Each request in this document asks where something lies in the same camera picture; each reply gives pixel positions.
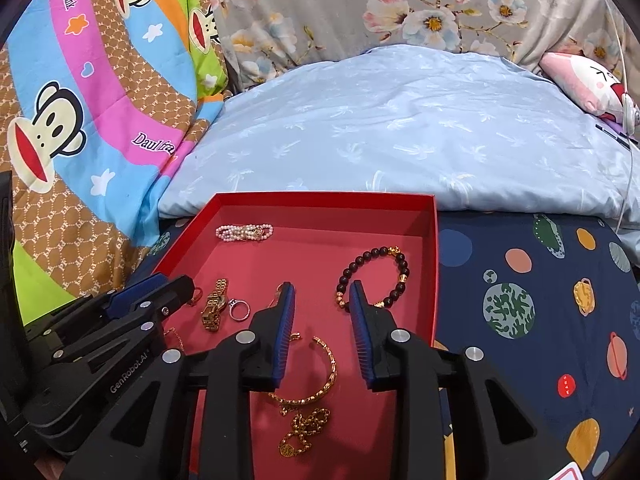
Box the pink cartoon pillow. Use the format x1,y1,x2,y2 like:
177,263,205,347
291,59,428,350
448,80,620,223
539,51,640,127

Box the red jewelry tray box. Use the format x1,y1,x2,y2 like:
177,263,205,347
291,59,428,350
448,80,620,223
150,192,441,480

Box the monkey print blanket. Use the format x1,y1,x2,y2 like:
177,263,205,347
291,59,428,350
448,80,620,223
0,0,232,313

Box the dark bead bracelet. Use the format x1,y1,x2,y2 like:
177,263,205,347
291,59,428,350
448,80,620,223
335,245,411,311

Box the pearl bracelet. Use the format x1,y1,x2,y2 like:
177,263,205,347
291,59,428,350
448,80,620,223
216,223,275,242

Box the gold bangle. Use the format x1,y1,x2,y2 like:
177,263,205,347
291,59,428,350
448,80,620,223
270,336,339,407

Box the gold wristwatch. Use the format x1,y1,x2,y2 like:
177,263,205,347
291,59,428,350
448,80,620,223
201,279,230,332

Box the light blue pillow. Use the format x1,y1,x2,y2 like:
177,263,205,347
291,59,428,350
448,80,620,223
157,44,640,222

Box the thin gold chain bracelet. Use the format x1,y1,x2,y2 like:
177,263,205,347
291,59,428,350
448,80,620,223
164,326,189,357

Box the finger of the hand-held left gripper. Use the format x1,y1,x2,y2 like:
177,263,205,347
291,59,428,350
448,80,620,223
22,273,169,356
25,275,197,456

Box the dark purple phone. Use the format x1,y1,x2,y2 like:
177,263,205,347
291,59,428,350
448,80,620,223
595,119,640,152

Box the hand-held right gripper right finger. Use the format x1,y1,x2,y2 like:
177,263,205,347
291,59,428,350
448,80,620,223
348,280,576,480

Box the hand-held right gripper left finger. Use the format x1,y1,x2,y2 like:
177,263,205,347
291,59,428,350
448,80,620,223
60,281,297,480

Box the white and red card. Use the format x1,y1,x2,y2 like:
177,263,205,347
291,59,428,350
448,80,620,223
545,461,587,480

